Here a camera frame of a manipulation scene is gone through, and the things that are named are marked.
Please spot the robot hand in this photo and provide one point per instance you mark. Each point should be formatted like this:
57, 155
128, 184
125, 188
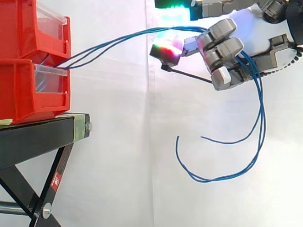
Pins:
251, 28

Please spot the red bin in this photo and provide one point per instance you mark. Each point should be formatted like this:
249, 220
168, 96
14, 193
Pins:
21, 94
23, 35

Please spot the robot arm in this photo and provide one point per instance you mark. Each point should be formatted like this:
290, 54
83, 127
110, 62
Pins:
297, 21

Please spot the black stand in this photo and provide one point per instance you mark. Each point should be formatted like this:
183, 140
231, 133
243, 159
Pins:
35, 139

